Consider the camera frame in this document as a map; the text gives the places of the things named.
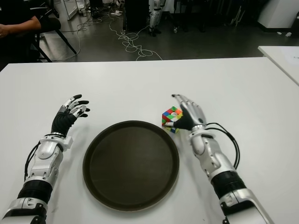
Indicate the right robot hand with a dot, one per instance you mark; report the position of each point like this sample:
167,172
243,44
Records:
194,114

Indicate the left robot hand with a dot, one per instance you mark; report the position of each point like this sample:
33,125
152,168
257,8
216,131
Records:
61,122

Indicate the multicoloured Rubik's cube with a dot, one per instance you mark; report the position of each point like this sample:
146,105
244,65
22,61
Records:
170,115

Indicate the dark brown round plate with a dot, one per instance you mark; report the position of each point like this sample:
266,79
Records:
130,165

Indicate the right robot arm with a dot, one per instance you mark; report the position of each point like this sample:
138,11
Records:
205,147

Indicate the person's bare forearm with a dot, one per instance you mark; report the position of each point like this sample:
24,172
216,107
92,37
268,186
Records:
21,25

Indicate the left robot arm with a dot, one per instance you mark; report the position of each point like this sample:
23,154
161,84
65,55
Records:
46,151

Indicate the black chair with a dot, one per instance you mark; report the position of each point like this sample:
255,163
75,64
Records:
66,42

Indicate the small white floor object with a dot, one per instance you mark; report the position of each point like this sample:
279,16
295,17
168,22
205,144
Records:
175,30

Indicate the seated person black clothes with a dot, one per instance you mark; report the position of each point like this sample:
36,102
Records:
11,49

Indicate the silver humanoid robot legs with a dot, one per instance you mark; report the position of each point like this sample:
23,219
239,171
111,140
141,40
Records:
154,18

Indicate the white side table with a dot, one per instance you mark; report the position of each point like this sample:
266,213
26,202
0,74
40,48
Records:
282,58

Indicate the white board panel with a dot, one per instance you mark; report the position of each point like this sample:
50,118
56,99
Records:
67,8

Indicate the black cabinet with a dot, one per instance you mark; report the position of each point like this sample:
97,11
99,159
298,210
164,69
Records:
136,15

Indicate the white power strip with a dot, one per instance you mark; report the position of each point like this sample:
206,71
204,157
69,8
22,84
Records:
116,13

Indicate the white paper scraps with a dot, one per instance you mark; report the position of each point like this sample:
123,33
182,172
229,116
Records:
288,34

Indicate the white cabinet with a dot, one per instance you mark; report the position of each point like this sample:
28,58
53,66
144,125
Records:
280,11

